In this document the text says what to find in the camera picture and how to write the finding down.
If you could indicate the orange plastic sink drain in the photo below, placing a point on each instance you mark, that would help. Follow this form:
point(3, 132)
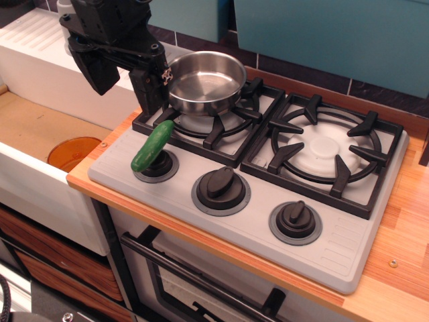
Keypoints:
point(66, 155)

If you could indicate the toy oven door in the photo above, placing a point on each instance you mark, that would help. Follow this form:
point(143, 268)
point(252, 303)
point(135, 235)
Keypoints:
point(295, 307)

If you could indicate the grey toy faucet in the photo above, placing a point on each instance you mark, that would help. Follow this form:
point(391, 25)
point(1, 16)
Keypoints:
point(65, 7)

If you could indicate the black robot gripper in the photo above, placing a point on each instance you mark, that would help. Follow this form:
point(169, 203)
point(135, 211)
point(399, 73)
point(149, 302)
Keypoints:
point(104, 34)

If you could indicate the upper wooden drawer front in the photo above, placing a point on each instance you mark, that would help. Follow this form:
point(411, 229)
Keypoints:
point(52, 248)

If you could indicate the black left stove knob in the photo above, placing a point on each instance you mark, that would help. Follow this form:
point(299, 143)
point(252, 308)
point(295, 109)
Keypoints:
point(163, 168)

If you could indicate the black oven door handle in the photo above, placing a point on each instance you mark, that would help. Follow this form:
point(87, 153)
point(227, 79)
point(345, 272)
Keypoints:
point(197, 286)

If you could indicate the black right stove knob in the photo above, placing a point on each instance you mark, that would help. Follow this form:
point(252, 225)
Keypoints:
point(295, 223)

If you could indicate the black burner grate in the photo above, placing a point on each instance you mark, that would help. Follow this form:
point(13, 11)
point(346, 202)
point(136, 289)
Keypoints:
point(327, 153)
point(226, 138)

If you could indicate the black stove knob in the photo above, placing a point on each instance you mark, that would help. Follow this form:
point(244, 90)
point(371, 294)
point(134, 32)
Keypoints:
point(295, 223)
point(221, 192)
point(163, 168)

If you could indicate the teal wall cabinet left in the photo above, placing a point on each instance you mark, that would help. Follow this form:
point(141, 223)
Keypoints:
point(204, 19)

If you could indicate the black right burner grate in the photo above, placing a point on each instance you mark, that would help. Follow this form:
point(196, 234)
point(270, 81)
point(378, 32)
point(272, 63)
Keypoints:
point(327, 153)

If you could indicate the small stainless steel pan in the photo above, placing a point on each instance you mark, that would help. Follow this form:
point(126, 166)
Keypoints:
point(206, 83)

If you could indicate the white toy sink unit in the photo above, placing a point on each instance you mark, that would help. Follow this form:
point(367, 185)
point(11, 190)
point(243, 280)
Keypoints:
point(45, 100)

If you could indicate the black left burner grate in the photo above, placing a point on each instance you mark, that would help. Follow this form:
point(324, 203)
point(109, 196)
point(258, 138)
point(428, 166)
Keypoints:
point(226, 138)

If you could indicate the lower wooden drawer front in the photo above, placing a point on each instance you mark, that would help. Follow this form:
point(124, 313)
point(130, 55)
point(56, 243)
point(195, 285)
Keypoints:
point(92, 301)

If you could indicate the wooden drawer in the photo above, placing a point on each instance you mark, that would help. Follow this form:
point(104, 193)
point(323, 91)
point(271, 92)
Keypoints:
point(52, 248)
point(92, 301)

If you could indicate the grey toy stove top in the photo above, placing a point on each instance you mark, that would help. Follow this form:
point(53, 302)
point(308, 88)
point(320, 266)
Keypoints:
point(336, 259)

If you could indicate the green toy pickle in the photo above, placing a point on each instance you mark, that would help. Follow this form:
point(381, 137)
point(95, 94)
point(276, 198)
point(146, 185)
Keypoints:
point(152, 146)

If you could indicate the black middle stove knob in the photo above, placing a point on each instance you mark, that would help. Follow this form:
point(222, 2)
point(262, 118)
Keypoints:
point(221, 192)

